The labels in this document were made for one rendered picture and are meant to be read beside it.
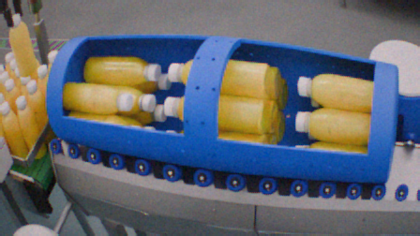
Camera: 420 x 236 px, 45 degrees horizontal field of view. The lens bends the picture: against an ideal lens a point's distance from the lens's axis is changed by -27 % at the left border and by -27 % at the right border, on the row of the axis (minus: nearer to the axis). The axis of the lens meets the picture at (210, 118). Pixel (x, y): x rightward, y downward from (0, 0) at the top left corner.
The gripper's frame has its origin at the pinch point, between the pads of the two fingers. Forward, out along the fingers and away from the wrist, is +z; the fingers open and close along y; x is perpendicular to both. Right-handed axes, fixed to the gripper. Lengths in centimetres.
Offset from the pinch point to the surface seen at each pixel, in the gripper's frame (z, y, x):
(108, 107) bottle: 27.1, -2.7, -33.2
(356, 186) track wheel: 36, -1, -93
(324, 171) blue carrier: 28, -5, -85
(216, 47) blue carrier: 15, 9, -56
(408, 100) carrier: 35, 29, -104
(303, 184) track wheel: 38, -3, -79
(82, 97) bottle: 25.9, -2.9, -25.2
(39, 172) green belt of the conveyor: 50, -16, -5
